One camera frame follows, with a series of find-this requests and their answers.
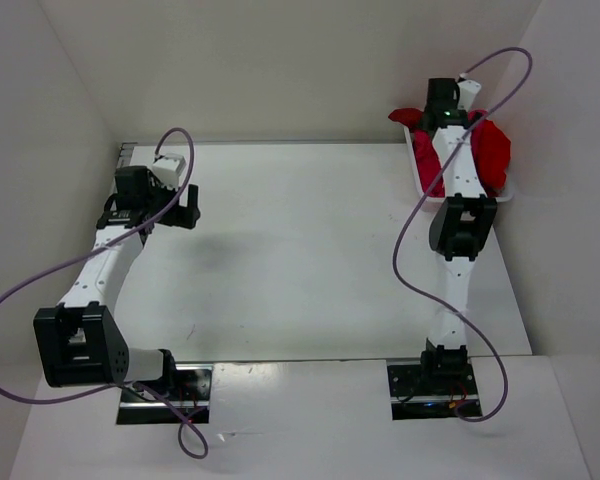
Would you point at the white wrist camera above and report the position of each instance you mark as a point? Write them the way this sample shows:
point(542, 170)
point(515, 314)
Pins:
point(168, 168)
point(468, 91)

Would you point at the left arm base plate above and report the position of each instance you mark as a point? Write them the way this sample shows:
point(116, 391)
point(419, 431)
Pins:
point(189, 393)

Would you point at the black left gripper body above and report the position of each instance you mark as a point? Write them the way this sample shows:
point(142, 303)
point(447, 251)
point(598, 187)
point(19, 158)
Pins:
point(159, 197)

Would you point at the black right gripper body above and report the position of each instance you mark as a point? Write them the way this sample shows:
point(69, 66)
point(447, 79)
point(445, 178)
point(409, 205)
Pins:
point(455, 106)

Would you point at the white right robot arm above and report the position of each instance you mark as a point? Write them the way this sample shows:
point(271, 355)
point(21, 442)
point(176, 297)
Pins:
point(459, 229)

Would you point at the white plastic laundry basket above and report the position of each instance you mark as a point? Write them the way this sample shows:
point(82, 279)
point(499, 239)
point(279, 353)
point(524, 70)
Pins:
point(505, 195)

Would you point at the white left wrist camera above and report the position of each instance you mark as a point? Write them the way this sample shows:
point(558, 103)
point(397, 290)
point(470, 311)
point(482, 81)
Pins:
point(168, 168)

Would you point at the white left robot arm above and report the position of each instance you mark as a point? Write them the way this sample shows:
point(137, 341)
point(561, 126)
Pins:
point(78, 340)

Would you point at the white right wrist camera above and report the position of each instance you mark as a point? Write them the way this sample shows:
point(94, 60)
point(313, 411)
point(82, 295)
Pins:
point(468, 91)

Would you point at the bright red t shirt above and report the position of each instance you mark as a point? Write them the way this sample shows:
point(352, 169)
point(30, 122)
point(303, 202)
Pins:
point(491, 150)

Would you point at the dark red t shirt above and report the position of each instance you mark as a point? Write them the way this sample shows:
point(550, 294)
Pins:
point(426, 159)

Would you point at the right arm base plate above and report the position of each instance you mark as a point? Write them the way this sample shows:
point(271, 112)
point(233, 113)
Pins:
point(413, 396)

